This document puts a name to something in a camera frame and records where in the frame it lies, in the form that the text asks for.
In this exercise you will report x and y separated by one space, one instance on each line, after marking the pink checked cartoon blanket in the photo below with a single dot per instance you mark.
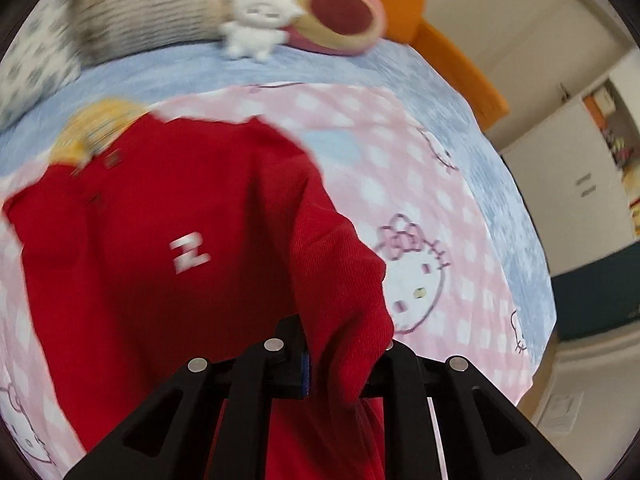
444 288

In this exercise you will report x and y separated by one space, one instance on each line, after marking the white plush toy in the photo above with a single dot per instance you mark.
257 27

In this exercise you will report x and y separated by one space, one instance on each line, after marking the floral white pillow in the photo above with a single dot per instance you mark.
42 59

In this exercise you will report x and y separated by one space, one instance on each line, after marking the beige plaid pillow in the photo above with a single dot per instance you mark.
109 29

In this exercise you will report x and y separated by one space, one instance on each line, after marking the orange bed frame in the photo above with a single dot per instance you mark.
406 25

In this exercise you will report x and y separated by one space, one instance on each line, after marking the pink bear plush toy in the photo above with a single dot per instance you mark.
337 27

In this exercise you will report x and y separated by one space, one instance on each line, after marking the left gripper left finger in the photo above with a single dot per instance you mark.
210 420

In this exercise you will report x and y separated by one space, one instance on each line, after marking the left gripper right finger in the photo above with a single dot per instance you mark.
446 420

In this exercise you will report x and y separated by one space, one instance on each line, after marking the light blue quilted bedspread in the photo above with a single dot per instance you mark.
158 75

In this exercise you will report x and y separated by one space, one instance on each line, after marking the red knit sweater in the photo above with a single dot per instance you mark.
189 239

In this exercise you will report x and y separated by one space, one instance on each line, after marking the white cabinet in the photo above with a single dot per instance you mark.
570 169

